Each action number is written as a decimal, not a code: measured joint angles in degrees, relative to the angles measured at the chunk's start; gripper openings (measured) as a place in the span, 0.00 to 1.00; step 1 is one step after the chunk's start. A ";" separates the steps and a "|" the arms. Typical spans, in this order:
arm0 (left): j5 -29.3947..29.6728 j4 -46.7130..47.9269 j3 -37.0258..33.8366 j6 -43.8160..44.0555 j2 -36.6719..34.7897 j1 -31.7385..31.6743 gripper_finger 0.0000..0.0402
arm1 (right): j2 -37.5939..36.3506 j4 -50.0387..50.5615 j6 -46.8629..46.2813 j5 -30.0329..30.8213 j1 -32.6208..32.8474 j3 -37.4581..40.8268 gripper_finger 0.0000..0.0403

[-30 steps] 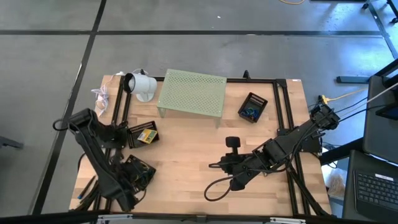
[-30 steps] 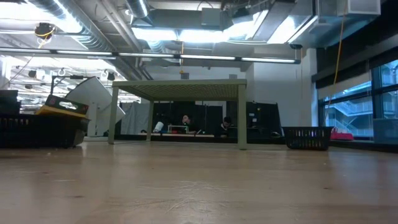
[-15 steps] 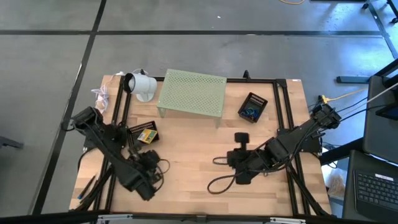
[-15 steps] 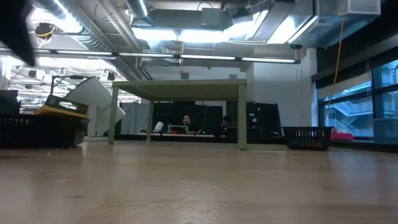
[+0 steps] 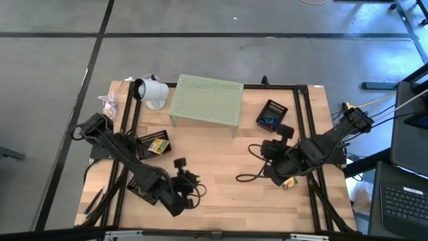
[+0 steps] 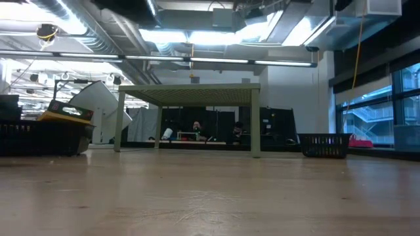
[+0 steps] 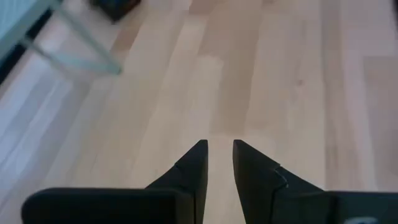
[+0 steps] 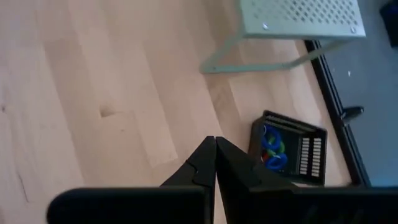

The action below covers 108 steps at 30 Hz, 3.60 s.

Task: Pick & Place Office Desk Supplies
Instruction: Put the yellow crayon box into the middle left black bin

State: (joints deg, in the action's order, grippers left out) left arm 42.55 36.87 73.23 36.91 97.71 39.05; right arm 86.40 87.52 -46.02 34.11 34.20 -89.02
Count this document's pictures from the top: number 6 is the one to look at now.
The green perforated metal shelf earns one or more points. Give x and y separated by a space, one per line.
197 90

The black plastic mesh basket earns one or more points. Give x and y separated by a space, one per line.
42 139
325 145

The yellow crayon box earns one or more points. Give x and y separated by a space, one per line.
70 111

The black partition screen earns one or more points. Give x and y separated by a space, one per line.
216 121
282 124

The person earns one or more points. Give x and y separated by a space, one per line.
197 126
238 126

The white cylinder object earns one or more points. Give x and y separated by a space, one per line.
167 133

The long LED light bar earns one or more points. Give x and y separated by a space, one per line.
216 60

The grey cloth cover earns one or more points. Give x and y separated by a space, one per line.
142 124

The red storage box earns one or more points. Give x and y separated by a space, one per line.
361 143

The black light stand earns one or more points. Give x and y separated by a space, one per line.
54 98

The black monitor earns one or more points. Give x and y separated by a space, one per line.
10 108

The white frame box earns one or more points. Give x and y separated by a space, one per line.
183 132

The black aluminium rig frame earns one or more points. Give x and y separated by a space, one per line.
279 147

